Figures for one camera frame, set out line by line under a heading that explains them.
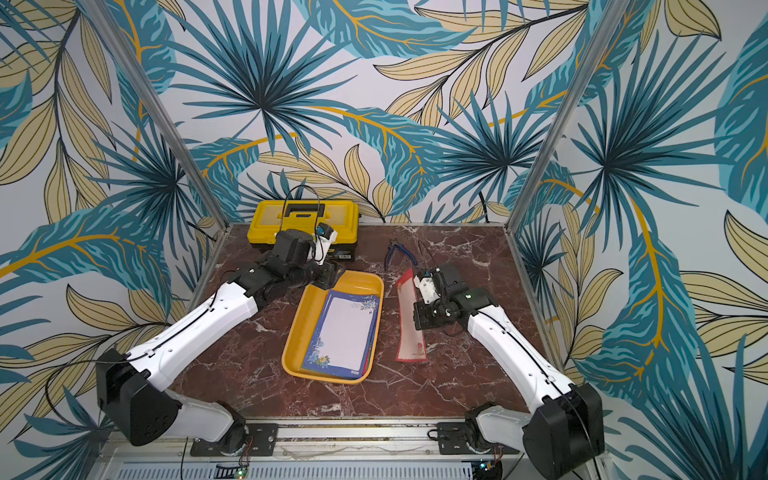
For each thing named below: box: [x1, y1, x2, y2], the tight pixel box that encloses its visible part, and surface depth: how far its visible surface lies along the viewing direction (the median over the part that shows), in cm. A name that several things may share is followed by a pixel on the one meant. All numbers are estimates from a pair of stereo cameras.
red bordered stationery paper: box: [396, 268, 428, 362], surface depth 90 cm
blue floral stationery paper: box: [300, 290, 380, 380], surface depth 92 cm
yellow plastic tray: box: [282, 270, 385, 385], surface depth 90 cm
